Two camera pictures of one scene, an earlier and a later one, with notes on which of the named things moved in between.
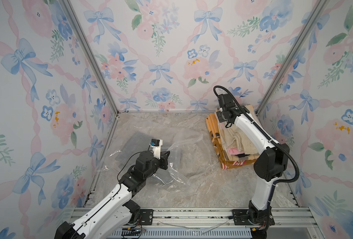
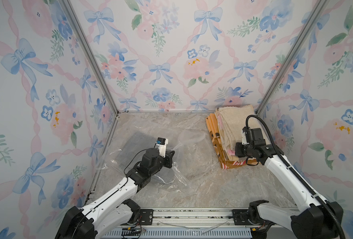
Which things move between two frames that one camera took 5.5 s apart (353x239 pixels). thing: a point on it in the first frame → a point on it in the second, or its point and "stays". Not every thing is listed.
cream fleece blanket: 235,143 stays
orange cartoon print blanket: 213,128 stays
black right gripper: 220,114 → 238,146
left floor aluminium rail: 101,160 stays
